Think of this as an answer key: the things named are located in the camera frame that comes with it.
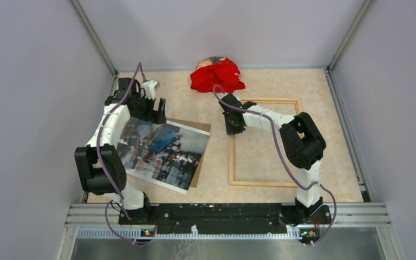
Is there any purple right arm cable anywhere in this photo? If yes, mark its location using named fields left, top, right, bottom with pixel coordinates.
left=212, top=84, right=338, bottom=246

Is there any light wooden picture frame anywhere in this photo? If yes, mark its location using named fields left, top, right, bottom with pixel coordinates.
left=228, top=98, right=303, bottom=189

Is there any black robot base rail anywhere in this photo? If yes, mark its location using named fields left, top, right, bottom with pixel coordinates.
left=118, top=203, right=332, bottom=235

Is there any printed colour photo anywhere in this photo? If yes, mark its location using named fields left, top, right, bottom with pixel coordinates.
left=118, top=118, right=211, bottom=194

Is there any brown cardboard backing board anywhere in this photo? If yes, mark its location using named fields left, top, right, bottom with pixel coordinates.
left=167, top=118, right=211, bottom=188

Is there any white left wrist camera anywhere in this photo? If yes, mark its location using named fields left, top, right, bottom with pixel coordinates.
left=140, top=80, right=160, bottom=100

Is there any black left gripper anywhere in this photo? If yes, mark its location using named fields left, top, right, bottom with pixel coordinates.
left=132, top=92, right=166, bottom=124

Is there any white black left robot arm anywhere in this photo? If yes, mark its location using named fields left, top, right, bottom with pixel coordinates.
left=74, top=78, right=166, bottom=225

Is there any red crumpled cloth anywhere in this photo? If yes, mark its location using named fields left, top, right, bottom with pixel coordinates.
left=190, top=56, right=246, bottom=93

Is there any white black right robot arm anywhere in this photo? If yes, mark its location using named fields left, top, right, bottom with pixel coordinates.
left=218, top=94, right=327, bottom=226

